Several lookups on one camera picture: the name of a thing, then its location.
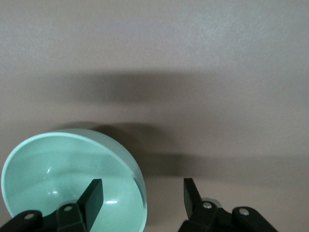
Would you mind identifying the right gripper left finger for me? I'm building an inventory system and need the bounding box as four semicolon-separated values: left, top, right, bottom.
0;178;103;232

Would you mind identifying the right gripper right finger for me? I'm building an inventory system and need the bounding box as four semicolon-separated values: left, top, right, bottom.
177;178;278;232

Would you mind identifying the brown table cloth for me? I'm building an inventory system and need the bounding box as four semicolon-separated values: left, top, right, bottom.
0;0;309;232

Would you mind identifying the green bowl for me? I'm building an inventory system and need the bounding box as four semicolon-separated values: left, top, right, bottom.
0;129;147;232

